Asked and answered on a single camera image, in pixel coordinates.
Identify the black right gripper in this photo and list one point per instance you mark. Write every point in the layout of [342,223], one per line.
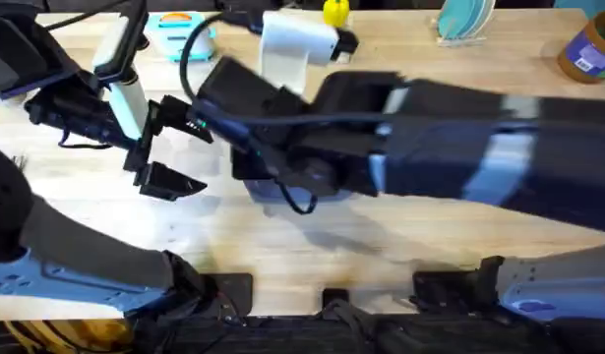
[326,162]

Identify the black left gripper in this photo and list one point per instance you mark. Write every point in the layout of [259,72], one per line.
[76,115]

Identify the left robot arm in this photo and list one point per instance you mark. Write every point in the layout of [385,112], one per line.
[90,255]

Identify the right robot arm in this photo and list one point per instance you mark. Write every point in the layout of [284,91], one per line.
[479,147]

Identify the turquoise box with orange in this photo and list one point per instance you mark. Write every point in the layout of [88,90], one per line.
[184,34]

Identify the left wrist upright plate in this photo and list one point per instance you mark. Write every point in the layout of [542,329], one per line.
[119,41]

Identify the yellow toy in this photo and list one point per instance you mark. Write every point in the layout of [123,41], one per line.
[336,12]

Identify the yellow object below table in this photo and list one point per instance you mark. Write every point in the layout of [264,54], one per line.
[61,335]

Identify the clear plate stand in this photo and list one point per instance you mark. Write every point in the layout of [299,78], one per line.
[457,41]

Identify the teal plate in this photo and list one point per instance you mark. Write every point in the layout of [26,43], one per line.
[463,17]

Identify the brown tub with blue label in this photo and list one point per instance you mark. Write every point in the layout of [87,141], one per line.
[589,49]

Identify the teal object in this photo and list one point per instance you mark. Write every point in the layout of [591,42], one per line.
[585,5]

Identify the black rail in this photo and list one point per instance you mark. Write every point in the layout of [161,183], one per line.
[381,336]

